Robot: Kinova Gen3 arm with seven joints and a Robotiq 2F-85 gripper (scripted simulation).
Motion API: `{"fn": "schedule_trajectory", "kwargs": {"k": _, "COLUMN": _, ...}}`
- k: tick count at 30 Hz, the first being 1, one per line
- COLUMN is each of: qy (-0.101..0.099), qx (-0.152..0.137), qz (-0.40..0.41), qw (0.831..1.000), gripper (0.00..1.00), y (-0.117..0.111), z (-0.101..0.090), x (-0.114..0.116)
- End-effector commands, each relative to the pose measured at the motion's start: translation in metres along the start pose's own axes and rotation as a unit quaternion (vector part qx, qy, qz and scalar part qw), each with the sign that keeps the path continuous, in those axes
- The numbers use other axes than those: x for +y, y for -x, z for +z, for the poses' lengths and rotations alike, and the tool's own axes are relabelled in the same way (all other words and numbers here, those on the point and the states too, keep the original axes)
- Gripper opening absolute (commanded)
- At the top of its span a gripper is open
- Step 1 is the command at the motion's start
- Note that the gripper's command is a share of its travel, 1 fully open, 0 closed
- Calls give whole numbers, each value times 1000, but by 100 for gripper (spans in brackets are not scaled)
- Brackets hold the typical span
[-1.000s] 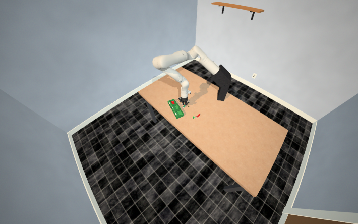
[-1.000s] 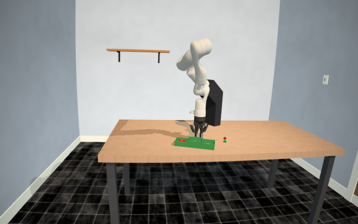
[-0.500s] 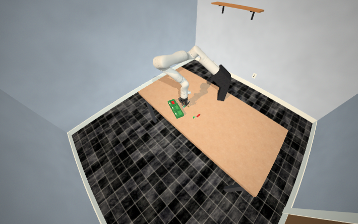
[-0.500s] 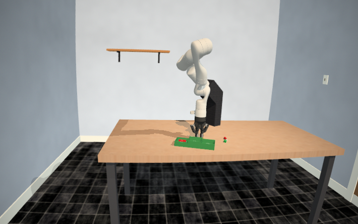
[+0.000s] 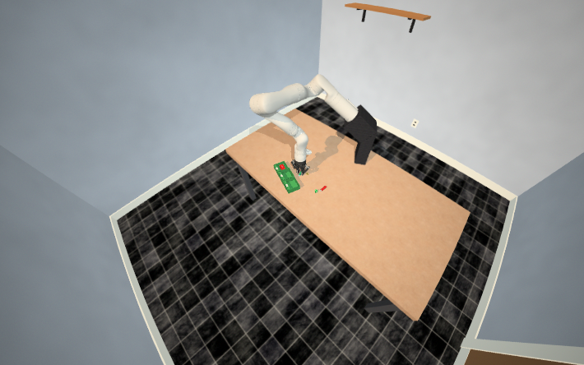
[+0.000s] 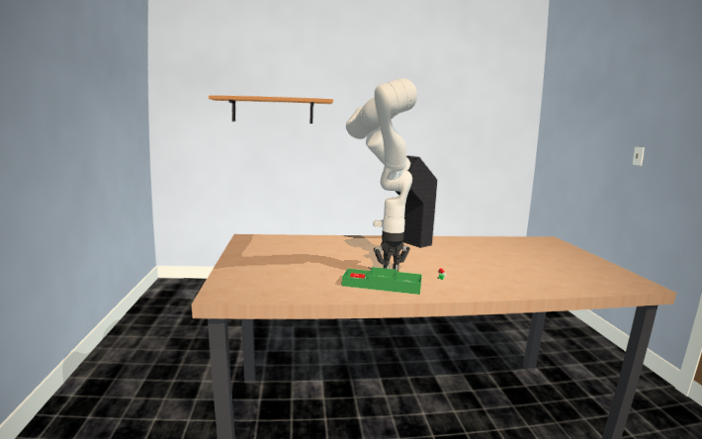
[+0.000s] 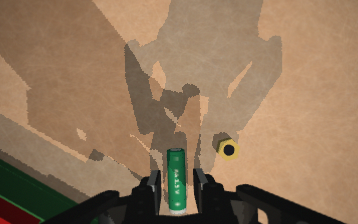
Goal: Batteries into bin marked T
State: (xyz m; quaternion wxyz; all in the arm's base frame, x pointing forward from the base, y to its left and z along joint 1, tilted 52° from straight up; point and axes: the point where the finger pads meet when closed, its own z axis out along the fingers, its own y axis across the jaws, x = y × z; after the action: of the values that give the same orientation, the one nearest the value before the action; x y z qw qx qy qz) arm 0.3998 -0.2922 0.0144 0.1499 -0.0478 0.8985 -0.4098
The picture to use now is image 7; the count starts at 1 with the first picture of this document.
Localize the yellow hex nut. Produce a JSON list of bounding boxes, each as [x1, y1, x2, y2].
[[216, 138, 240, 161]]

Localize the green aa battery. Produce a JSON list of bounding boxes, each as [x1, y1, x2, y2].
[[167, 148, 187, 215]]

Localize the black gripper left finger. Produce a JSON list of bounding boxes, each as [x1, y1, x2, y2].
[[40, 170, 161, 224]]

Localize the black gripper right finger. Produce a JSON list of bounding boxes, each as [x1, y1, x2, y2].
[[193, 168, 346, 224]]

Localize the green bins with labels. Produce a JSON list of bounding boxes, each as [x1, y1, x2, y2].
[[0, 159, 78, 224]]

